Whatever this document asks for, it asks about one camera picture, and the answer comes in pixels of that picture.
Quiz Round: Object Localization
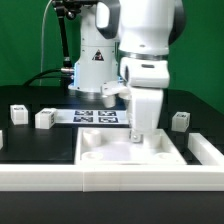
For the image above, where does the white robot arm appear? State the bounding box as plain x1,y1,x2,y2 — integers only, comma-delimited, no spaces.
69,0,185,142

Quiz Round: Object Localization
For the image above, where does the black cable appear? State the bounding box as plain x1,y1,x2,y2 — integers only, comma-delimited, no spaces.
22,68,73,87

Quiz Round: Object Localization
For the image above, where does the grey cable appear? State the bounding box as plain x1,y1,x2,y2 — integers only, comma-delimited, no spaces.
39,0,54,86

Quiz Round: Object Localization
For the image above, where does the white L-shaped obstacle fence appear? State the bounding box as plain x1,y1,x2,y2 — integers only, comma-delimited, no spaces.
0,133,224,192

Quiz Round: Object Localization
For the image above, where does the white block at left edge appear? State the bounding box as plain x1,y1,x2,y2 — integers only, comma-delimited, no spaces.
0,130,3,150

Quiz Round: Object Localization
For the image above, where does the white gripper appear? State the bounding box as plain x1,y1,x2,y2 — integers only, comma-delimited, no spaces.
127,87,163,143

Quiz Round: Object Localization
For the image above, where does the white square tabletop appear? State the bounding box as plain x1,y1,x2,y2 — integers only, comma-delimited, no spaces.
75,128,186,165

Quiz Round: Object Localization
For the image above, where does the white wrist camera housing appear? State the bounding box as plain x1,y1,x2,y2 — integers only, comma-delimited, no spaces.
101,81,130,108

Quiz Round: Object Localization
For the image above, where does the white tag sheet with markers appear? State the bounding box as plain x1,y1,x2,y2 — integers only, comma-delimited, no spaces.
55,109,128,125

